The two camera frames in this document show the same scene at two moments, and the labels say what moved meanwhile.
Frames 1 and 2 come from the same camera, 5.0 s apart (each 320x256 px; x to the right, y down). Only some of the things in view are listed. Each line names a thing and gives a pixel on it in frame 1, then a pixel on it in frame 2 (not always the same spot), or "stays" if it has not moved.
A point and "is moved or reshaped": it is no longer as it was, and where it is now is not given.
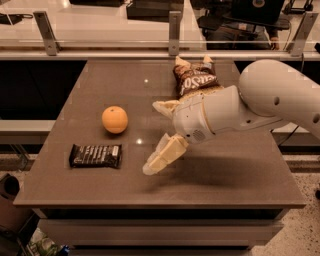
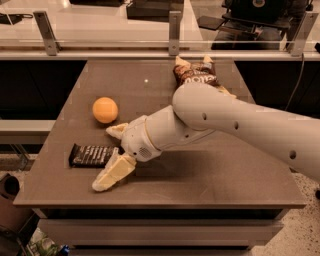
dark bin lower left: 11,217 stays
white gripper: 190,119 to 136,138
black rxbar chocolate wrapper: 95,155 stays
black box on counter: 153,10 stays
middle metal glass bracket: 174,33 stays
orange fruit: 114,119 is moved or reshaped
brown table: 89,192 stays
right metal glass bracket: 297,46 stays
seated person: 233,36 to 266,39
